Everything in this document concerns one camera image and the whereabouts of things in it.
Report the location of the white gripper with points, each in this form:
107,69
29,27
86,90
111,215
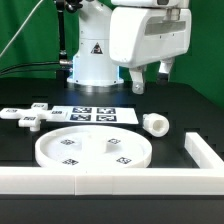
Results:
139,36

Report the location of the white round table top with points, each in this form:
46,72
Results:
93,146

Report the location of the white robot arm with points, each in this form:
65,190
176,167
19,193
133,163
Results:
92,68

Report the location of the white marker sheet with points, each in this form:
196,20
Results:
84,114

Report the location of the white L-shaped obstacle fence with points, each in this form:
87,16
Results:
206,179

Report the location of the white cross-shaped table base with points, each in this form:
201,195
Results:
32,117

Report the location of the black camera stand pole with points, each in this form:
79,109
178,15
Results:
71,6

